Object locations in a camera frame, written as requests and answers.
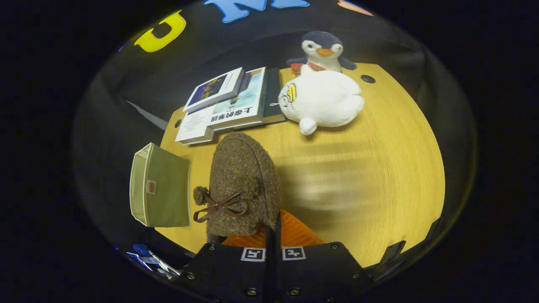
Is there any book with pale sky cover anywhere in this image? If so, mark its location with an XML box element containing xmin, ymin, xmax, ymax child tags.
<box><xmin>207</xmin><ymin>66</ymin><xmax>267</xmax><ymax>131</ymax></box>

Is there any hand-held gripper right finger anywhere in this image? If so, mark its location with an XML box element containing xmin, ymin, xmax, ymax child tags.
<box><xmin>275</xmin><ymin>210</ymin><xmax>373</xmax><ymax>301</ymax></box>

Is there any brown fuzzy shoe with bow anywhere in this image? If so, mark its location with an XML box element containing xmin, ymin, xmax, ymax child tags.
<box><xmin>193</xmin><ymin>132</ymin><xmax>282</xmax><ymax>244</ymax></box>

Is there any white seal plush toy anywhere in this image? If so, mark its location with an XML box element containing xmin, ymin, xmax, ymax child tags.
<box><xmin>277</xmin><ymin>70</ymin><xmax>365</xmax><ymax>136</ymax></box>

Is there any green fabric storage box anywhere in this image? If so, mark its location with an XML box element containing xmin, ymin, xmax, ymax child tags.
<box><xmin>129</xmin><ymin>142</ymin><xmax>191</xmax><ymax>228</ymax></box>

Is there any book with dark picture cover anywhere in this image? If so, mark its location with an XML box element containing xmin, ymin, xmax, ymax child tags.
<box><xmin>183</xmin><ymin>67</ymin><xmax>245</xmax><ymax>114</ymax></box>

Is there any penguin plush toy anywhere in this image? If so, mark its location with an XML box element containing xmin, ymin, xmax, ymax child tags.
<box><xmin>286</xmin><ymin>31</ymin><xmax>358</xmax><ymax>77</ymax></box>

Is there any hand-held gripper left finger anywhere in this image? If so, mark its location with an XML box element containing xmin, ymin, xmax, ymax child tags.
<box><xmin>178</xmin><ymin>224</ymin><xmax>275</xmax><ymax>301</ymax></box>

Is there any blue and white plastic object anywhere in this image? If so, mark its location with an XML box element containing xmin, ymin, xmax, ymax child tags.
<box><xmin>116</xmin><ymin>243</ymin><xmax>181</xmax><ymax>280</ymax></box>

